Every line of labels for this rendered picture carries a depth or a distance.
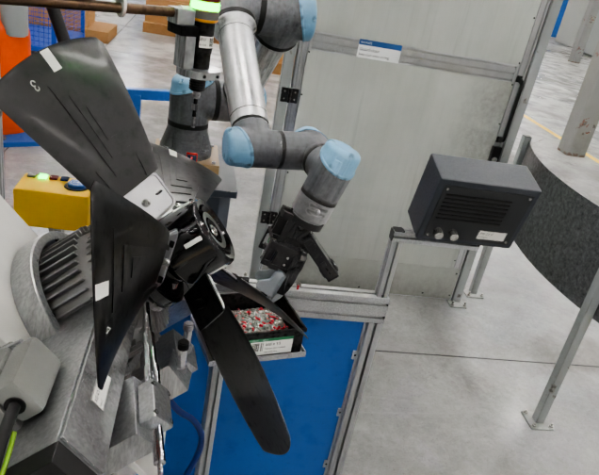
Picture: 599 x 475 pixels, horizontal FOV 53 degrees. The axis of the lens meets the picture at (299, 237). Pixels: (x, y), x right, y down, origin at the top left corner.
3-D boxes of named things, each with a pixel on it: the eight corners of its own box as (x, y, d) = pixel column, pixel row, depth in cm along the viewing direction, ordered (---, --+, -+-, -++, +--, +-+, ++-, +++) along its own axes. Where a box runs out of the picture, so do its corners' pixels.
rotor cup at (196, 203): (132, 290, 89) (206, 247, 87) (112, 215, 96) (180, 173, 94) (184, 318, 101) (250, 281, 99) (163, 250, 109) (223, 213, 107)
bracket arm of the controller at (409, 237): (391, 241, 153) (394, 231, 151) (388, 237, 155) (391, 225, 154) (477, 251, 157) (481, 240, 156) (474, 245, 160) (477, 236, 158)
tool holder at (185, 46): (180, 81, 89) (186, 11, 85) (155, 69, 93) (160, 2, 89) (229, 80, 95) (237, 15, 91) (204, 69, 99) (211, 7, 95)
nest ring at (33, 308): (111, 420, 95) (132, 409, 94) (-14, 300, 83) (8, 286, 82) (133, 320, 119) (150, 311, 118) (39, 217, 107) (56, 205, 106)
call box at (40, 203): (13, 231, 136) (11, 188, 131) (26, 212, 145) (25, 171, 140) (88, 237, 139) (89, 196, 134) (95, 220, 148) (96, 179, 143)
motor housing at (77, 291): (105, 403, 96) (173, 365, 94) (1, 302, 86) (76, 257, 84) (125, 319, 116) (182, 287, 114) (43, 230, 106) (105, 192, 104)
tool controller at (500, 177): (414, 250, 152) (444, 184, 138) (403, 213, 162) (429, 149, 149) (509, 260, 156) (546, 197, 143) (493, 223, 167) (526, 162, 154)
